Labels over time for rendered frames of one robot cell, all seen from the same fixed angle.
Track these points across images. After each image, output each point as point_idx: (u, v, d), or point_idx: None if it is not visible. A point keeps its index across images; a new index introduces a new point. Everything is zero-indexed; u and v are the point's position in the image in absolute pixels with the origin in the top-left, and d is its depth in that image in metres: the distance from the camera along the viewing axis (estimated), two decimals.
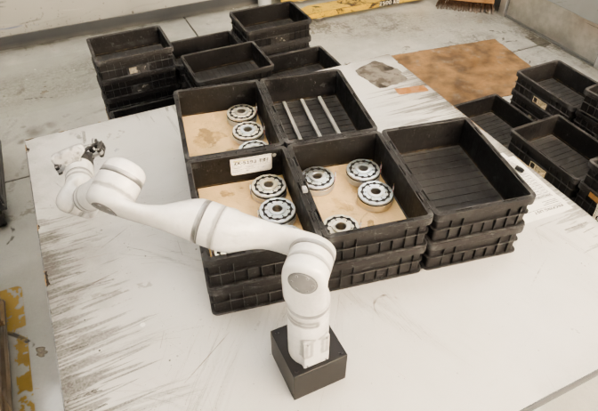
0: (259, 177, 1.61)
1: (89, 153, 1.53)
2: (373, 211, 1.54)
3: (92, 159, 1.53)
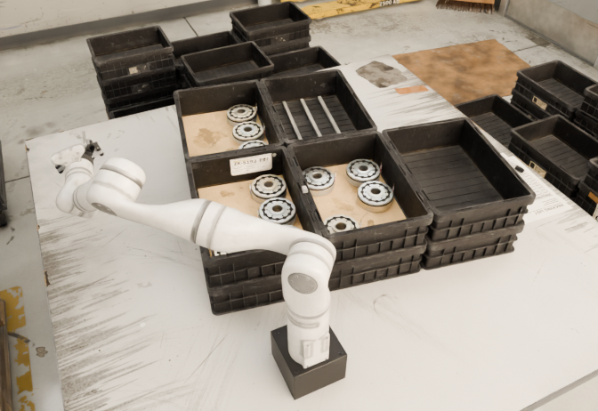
0: (259, 177, 1.61)
1: (89, 153, 1.53)
2: (373, 211, 1.54)
3: (92, 159, 1.53)
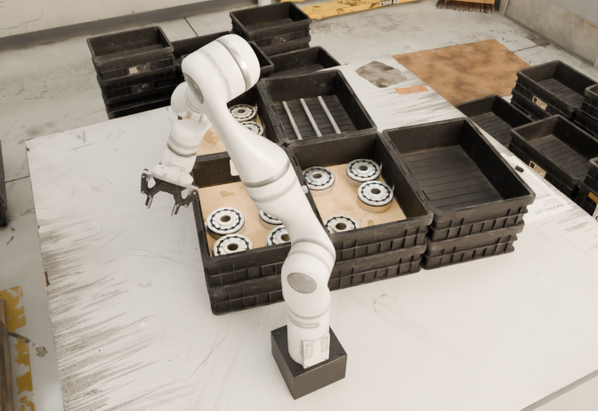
0: None
1: (156, 177, 1.27)
2: (373, 211, 1.54)
3: None
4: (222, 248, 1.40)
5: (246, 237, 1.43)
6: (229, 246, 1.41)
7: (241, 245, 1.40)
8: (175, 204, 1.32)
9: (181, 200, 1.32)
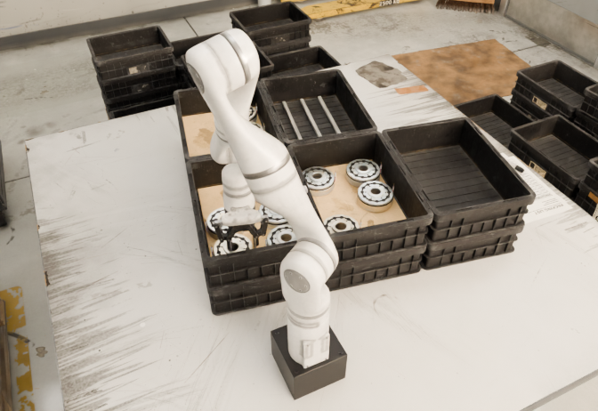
0: None
1: None
2: (373, 211, 1.54)
3: None
4: (222, 248, 1.40)
5: (246, 237, 1.43)
6: None
7: (241, 245, 1.40)
8: (254, 237, 1.37)
9: (257, 231, 1.38)
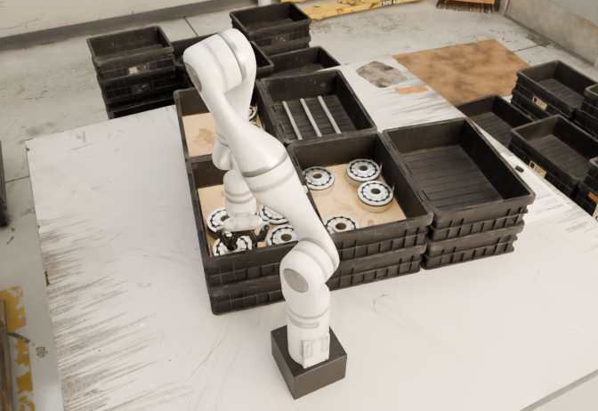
0: None
1: None
2: (373, 211, 1.54)
3: None
4: (221, 247, 1.40)
5: (246, 237, 1.43)
6: (228, 246, 1.41)
7: (240, 245, 1.40)
8: (253, 243, 1.39)
9: (256, 237, 1.39)
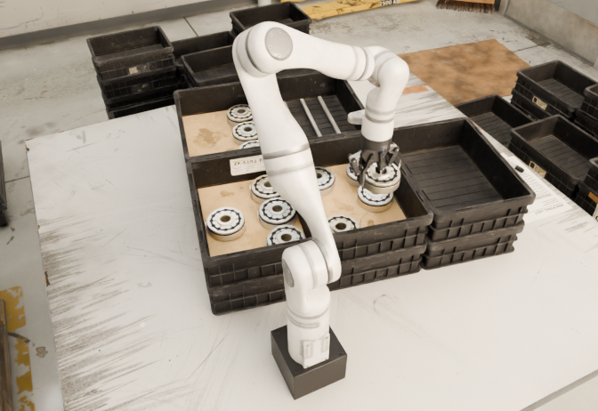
0: (259, 177, 1.61)
1: None
2: (373, 211, 1.54)
3: None
4: (391, 169, 1.40)
5: (374, 182, 1.36)
6: None
7: (373, 172, 1.39)
8: (361, 167, 1.37)
9: (359, 168, 1.36)
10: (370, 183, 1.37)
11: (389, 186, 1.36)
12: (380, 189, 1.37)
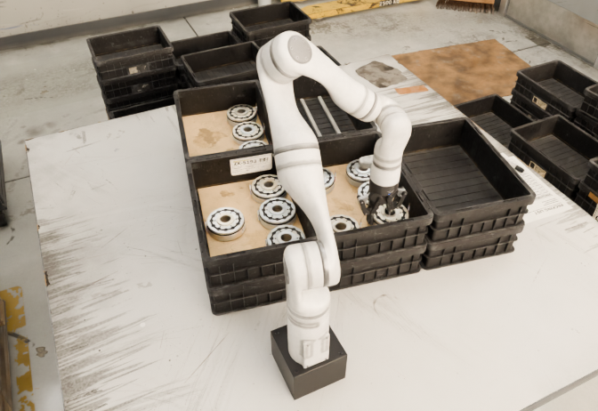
0: (259, 177, 1.61)
1: None
2: None
3: None
4: (400, 211, 1.48)
5: (381, 223, 1.44)
6: None
7: (382, 213, 1.47)
8: (370, 207, 1.46)
9: (368, 209, 1.44)
10: (378, 223, 1.45)
11: None
12: None
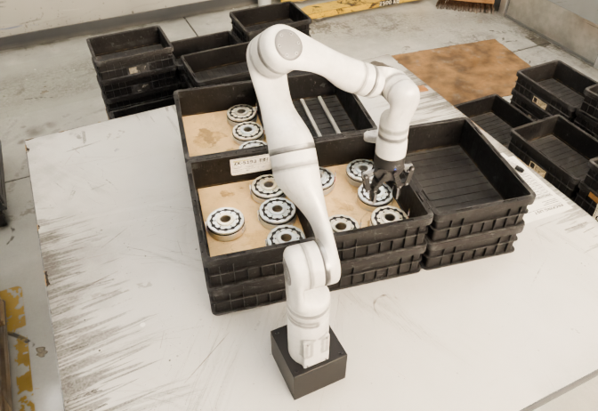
0: (259, 177, 1.61)
1: None
2: (373, 211, 1.54)
3: None
4: (400, 217, 1.49)
5: None
6: None
7: (382, 218, 1.48)
8: (373, 185, 1.40)
9: (371, 186, 1.38)
10: None
11: None
12: None
